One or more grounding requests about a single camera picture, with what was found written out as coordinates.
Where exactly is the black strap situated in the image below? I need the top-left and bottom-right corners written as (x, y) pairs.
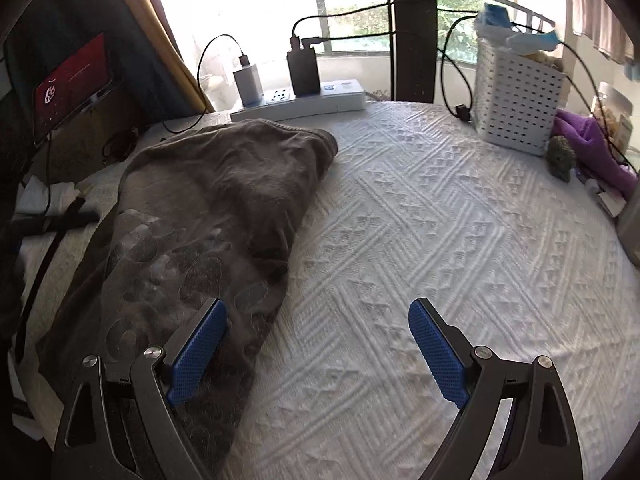
top-left (12, 197), bottom-right (101, 361)

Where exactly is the tablet with red screen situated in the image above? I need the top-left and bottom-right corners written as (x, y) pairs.
top-left (31, 32), bottom-right (113, 148)

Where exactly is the white plastic basket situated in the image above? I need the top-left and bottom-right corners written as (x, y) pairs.
top-left (472, 37), bottom-right (568, 157)

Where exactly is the white folded cloth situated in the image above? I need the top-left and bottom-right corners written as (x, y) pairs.
top-left (15, 175), bottom-right (83, 216)

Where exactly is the yellow snack packet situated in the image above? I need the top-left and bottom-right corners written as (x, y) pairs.
top-left (520, 50), bottom-right (563, 70)

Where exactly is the purple cloth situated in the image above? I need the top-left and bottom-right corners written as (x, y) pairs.
top-left (552, 108), bottom-right (638, 201)

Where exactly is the green figurine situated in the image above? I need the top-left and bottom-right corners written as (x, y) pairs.
top-left (544, 135), bottom-right (576, 183)

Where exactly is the dark curtain with yellow edge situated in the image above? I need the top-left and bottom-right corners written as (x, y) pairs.
top-left (0, 0), bottom-right (216, 116)

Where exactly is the clear snack jar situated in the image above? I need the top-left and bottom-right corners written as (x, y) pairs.
top-left (592, 81), bottom-right (633, 148)

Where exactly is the black window post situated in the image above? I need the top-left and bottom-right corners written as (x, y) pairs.
top-left (382, 0), bottom-right (441, 103)

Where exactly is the cardboard box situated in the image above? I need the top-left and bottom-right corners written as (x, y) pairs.
top-left (47, 87), bottom-right (151, 181)

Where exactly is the white power strip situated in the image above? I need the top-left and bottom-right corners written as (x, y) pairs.
top-left (229, 78), bottom-right (367, 122)

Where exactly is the small white box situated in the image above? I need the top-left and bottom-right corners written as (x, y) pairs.
top-left (595, 180), bottom-right (626, 218)

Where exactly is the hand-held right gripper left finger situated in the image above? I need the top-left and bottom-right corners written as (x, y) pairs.
top-left (50, 297), bottom-right (230, 480)

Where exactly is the beige hanging shirt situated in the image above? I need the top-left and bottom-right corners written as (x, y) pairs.
top-left (562, 0), bottom-right (636, 63)

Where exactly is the dark grey t-shirt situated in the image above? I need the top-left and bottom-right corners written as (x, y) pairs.
top-left (36, 119), bottom-right (340, 480)

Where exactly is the blue face mask pack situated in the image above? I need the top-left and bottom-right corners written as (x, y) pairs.
top-left (472, 2), bottom-right (561, 53)

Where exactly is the blue plastic cup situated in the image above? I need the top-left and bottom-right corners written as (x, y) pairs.
top-left (482, 2), bottom-right (516, 26)

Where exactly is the white charger black cable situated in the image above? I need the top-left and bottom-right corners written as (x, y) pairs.
top-left (196, 34), bottom-right (249, 113)

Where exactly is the black cable with plug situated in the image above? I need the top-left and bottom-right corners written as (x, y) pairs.
top-left (439, 14), bottom-right (483, 123)

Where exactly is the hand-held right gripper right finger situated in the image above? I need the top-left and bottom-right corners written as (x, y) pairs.
top-left (407, 297), bottom-right (585, 480)

